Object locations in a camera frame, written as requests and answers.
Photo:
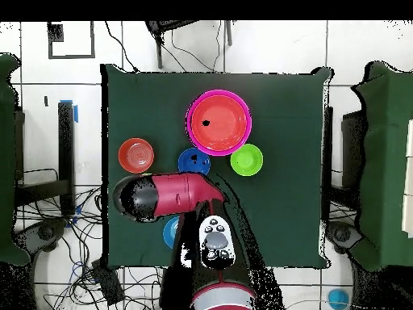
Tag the large orange bowl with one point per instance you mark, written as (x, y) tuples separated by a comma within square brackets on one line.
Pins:
[(222, 122)]

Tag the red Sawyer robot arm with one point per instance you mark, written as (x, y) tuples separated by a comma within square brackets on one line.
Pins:
[(184, 193)]

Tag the small orange bowl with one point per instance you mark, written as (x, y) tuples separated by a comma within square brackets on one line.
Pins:
[(135, 155)]

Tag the dark green table cloth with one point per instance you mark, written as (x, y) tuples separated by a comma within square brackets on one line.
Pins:
[(145, 106)]

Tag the green cloth on side table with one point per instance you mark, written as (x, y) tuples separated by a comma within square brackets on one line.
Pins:
[(6, 161), (387, 161)]

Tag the black power strip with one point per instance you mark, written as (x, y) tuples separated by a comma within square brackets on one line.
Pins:
[(108, 284)]

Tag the large pink bowl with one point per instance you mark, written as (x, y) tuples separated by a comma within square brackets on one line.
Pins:
[(189, 135)]

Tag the green bowl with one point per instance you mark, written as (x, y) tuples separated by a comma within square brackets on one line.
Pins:
[(246, 160)]

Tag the dark blue bowl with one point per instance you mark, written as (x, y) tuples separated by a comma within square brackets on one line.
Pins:
[(193, 166)]

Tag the black table frame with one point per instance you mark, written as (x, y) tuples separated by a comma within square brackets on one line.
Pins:
[(66, 145), (353, 145)]

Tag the small light blue bowl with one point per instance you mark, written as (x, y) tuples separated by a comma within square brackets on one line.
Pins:
[(169, 232)]

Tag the blue cup on floor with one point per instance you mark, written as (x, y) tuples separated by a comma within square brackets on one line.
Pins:
[(338, 299)]

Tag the grey pedestal foot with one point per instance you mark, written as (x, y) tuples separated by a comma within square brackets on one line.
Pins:
[(342, 234), (45, 232)]

